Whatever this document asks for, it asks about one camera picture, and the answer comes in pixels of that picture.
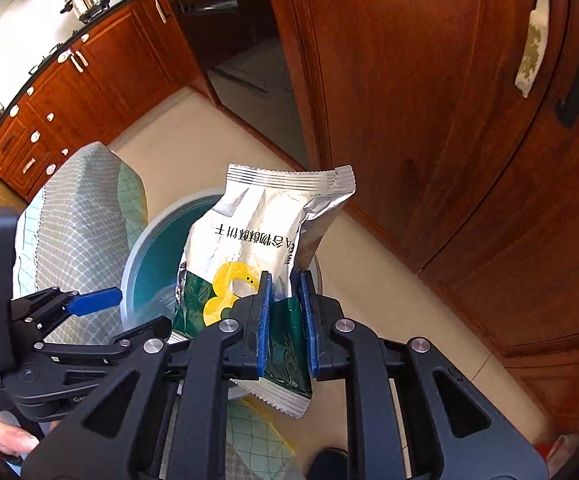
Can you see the person's left hand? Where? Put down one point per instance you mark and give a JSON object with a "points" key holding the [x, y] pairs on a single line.
{"points": [[11, 440]]}

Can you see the white patterned cloth pouch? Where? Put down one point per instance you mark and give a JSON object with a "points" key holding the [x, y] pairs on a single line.
{"points": [[534, 45]]}

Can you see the tall wooden cupboard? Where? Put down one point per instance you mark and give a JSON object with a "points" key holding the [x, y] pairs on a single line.
{"points": [[419, 110]]}

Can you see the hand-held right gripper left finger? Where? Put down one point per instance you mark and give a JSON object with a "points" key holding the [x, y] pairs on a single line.
{"points": [[264, 322]]}

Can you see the silver green snack packet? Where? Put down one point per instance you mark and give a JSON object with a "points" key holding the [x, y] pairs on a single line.
{"points": [[249, 230]]}

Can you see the grey floor mat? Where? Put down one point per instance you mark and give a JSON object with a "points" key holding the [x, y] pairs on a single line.
{"points": [[254, 72]]}

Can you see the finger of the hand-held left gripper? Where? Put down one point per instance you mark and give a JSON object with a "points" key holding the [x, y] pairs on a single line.
{"points": [[137, 332], [96, 300]]}

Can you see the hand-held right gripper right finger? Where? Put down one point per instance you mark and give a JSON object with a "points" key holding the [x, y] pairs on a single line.
{"points": [[309, 322]]}

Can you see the grey teal bin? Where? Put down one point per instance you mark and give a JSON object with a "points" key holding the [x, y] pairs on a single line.
{"points": [[159, 265]]}

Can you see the table with patterned tablecloth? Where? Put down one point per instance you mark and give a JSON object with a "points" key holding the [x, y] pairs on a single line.
{"points": [[79, 220]]}

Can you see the wooden kitchen cabinet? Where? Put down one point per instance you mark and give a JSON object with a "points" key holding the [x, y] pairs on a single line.
{"points": [[84, 90]]}

